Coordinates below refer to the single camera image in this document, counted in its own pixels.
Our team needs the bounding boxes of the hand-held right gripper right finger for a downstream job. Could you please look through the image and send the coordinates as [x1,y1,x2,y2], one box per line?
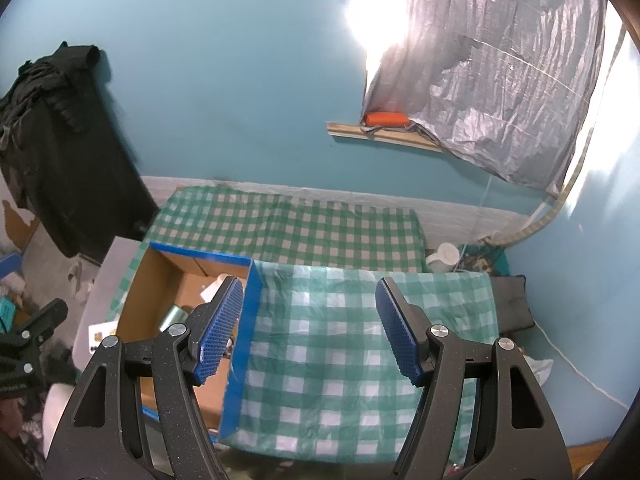
[375,276,573,480]

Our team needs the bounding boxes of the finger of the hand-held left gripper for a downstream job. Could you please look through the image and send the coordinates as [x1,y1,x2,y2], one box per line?
[0,299,69,356]

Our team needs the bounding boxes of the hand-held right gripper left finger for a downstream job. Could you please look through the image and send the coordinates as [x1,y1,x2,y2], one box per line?
[42,275,246,480]

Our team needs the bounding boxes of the cardboard box with blue tape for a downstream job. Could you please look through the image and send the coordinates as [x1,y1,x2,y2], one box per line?
[105,241,263,438]

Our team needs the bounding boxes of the green metal tin canister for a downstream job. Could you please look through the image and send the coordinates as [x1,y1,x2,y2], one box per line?
[159,305,190,333]

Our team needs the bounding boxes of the white roll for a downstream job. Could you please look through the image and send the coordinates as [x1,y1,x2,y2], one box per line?
[42,382,86,461]

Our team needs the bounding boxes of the white smartphone with gold stickers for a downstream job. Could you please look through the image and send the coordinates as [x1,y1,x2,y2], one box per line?
[86,322,118,357]

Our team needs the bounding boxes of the large-check green white tablecloth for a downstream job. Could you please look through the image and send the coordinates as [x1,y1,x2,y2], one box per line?
[217,259,501,463]

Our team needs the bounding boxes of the floral patterned cloth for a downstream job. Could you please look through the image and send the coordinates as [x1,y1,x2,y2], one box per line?
[457,247,508,278]

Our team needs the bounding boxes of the dark grey cushion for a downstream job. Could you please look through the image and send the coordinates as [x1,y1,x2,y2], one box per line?
[490,274,535,333]

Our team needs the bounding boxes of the small-check green white tablecloth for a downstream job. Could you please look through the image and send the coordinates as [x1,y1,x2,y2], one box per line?
[147,185,427,275]

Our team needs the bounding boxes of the white plastic bag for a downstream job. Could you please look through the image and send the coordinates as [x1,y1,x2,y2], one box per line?
[522,355,555,386]

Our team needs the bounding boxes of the black hanging garment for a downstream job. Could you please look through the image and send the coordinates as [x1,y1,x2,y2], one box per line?
[0,40,161,260]

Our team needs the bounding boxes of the wooden ledge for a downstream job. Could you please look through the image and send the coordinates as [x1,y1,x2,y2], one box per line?
[326,121,451,153]

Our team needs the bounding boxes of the orange cylinder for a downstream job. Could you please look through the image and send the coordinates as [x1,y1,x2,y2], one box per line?
[363,111,411,128]

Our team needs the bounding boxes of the silver plastic tarp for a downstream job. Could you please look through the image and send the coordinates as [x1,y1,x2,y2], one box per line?
[361,0,608,196]

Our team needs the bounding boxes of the white cable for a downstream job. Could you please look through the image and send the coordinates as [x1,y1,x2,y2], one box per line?
[532,320,631,411]

